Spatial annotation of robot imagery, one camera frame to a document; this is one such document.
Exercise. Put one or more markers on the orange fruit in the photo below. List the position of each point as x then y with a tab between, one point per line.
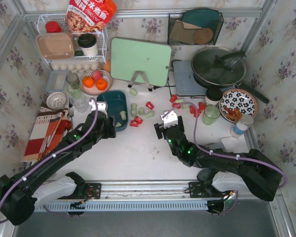
88	82
101	84

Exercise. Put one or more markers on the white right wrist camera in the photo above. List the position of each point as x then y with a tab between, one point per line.
169	119

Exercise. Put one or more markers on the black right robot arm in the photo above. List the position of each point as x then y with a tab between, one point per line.
261	176

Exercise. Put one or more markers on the white wire rack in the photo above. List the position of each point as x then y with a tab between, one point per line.
60	18

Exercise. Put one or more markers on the red capsule by cooker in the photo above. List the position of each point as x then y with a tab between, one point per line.
173	98

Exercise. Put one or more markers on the black mesh organizer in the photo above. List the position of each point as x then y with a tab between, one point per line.
180	32

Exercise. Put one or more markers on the fruit bowl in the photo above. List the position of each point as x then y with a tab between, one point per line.
95	82

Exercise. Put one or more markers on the red capsule center top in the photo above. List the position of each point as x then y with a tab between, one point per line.
150	105

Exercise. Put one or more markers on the clear food container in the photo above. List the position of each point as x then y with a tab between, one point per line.
56	81

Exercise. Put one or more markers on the floral blue plate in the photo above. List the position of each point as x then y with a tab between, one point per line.
236	103

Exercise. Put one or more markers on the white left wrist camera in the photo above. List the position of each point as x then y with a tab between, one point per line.
100	106

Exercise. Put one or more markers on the orange behind board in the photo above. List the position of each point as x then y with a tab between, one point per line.
107	66

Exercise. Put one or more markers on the metal fork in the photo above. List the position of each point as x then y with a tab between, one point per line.
71	112

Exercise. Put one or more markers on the white strainer basket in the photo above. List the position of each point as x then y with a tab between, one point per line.
56	100

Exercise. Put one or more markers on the teal storage basket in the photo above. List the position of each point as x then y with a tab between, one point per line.
116	101

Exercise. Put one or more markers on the green cutting board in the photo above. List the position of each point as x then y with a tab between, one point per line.
129	56

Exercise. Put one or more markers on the clear glass cup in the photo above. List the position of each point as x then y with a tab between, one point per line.
81	104

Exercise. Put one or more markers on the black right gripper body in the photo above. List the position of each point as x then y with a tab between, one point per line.
170	128

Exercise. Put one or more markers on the beige plastic tray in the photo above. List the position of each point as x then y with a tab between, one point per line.
56	46

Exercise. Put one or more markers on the teal plate in organizer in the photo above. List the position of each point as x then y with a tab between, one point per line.
202	17

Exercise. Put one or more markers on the white bottle grey cap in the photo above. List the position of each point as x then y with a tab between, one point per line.
241	126

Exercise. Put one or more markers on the black frying pan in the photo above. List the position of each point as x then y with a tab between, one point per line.
222	68

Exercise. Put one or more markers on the white scoop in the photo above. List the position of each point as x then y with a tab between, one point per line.
229	144

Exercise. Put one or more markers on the red capsule right middle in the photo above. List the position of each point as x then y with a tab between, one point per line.
176	105

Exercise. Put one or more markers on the orange fruit left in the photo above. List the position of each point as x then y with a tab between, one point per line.
88	82

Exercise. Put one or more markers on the patterned orange cloth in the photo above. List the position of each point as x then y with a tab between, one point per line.
47	132

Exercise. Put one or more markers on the green glass jar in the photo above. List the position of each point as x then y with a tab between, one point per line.
73	87

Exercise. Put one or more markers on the white black-lid coffee cup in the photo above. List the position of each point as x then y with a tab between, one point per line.
88	43

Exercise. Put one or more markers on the red snack bag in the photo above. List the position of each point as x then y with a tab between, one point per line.
85	16

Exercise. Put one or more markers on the black-lid white jar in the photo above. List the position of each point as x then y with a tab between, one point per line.
213	96

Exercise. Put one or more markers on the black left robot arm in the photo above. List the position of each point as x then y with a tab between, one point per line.
21	194

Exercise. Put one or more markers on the orange fruit right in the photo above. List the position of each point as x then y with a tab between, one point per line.
101	84

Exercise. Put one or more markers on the red lid jar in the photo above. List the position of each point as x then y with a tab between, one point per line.
53	27

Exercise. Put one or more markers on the red capsule left lower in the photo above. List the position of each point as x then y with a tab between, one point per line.
134	124

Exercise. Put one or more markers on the red apple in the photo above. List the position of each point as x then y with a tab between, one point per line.
97	74

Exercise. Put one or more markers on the round cork coaster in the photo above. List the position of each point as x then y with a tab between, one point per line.
203	36

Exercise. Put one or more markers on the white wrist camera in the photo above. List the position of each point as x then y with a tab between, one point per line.
169	119
100	106

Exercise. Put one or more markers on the grey induction cooker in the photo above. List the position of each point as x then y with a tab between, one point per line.
185	83

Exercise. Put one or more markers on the green plastic cup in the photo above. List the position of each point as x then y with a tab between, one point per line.
211	114

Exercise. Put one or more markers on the egg carton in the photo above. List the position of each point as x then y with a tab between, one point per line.
75	67

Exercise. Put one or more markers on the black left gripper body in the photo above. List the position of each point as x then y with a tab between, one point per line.
111	126

